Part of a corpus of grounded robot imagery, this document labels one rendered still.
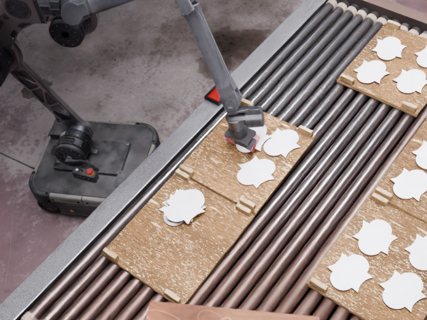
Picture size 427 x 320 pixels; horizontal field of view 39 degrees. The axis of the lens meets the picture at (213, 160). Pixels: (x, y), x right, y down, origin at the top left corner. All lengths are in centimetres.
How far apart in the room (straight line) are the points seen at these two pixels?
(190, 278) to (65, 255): 45
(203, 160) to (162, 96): 160
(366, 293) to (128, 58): 262
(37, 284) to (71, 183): 115
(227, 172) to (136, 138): 117
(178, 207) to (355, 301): 66
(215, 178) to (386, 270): 67
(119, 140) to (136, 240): 129
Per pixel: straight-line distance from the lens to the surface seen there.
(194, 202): 212
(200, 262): 203
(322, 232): 210
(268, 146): 228
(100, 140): 333
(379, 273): 203
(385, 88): 252
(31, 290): 215
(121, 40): 427
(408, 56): 267
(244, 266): 204
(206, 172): 223
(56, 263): 217
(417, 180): 224
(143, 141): 328
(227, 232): 208
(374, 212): 214
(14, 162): 374
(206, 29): 204
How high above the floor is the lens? 272
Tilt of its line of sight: 52 degrees down
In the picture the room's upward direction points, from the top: 8 degrees counter-clockwise
